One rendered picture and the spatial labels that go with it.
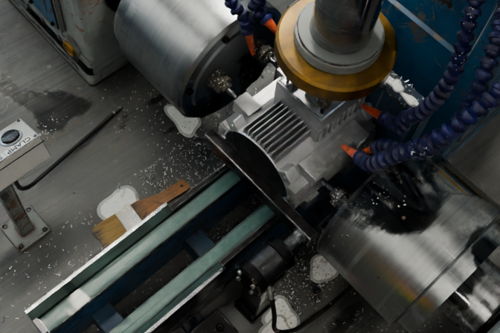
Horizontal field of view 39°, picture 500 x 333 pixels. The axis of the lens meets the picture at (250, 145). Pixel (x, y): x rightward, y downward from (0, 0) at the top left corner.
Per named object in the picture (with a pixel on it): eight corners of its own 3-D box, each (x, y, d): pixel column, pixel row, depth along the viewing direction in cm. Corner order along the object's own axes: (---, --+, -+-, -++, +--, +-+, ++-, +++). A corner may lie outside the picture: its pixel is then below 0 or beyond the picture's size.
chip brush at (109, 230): (180, 175, 142) (180, 172, 141) (194, 193, 140) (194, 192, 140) (89, 230, 135) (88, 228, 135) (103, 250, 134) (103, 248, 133)
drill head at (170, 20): (171, -28, 152) (168, -123, 130) (291, 82, 141) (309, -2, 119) (74, 32, 143) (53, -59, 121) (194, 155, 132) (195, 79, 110)
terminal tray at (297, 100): (320, 65, 124) (327, 40, 118) (364, 105, 121) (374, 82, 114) (270, 103, 119) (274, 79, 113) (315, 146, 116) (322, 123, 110)
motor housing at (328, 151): (292, 97, 139) (306, 37, 122) (364, 163, 133) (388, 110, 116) (215, 157, 131) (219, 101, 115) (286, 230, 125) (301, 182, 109)
